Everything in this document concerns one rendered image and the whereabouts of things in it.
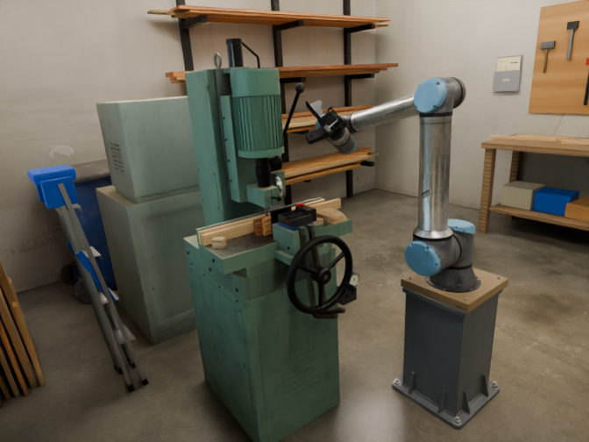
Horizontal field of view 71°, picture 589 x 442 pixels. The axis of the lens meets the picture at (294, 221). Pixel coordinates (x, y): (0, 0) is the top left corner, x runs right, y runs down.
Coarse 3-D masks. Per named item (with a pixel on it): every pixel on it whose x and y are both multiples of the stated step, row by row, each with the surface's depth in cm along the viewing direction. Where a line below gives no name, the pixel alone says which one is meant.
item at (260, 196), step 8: (248, 184) 167; (256, 184) 166; (248, 192) 166; (256, 192) 161; (264, 192) 156; (272, 192) 158; (248, 200) 168; (256, 200) 162; (264, 200) 157; (272, 200) 159
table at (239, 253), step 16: (336, 224) 166; (240, 240) 154; (256, 240) 154; (272, 240) 153; (208, 256) 149; (224, 256) 141; (240, 256) 143; (256, 256) 147; (272, 256) 151; (288, 256) 145; (224, 272) 141
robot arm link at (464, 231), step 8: (448, 224) 170; (456, 224) 170; (464, 224) 170; (456, 232) 167; (464, 232) 166; (472, 232) 168; (464, 240) 167; (472, 240) 170; (464, 248) 166; (472, 248) 171; (464, 256) 169; (472, 256) 174; (456, 264) 171; (464, 264) 171
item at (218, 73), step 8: (216, 72) 157; (216, 80) 158; (224, 80) 160; (216, 88) 159; (224, 88) 160; (216, 96) 161; (224, 144) 166; (224, 152) 166; (224, 160) 168; (232, 200) 174
